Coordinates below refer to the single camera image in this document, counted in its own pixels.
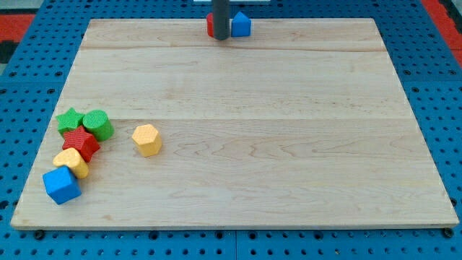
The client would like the red circle block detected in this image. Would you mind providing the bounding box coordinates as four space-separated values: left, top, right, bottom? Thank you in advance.
206 12 214 38

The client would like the blue triangle block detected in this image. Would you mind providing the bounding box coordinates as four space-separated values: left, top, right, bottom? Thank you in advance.
231 12 252 38

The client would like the light wooden board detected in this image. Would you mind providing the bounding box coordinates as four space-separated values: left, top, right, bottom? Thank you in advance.
11 18 459 230

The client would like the yellow hexagon block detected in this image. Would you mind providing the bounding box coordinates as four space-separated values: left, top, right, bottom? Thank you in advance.
131 124 162 157

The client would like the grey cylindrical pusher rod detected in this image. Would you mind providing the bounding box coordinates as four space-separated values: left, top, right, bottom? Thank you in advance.
212 0 230 40

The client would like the green cylinder block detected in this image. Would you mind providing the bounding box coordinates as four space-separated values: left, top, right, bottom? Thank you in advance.
82 110 114 142

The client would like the red star block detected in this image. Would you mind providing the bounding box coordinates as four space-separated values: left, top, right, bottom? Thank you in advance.
62 126 100 163

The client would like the green star block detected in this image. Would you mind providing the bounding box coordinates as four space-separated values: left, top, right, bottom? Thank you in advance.
56 108 84 136

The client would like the yellow heart block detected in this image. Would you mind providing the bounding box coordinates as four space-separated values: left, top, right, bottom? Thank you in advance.
53 148 90 179

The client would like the blue cube block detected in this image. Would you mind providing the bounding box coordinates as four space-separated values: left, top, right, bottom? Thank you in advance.
43 166 82 205

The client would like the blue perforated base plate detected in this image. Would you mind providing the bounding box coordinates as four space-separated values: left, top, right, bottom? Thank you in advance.
1 0 461 259

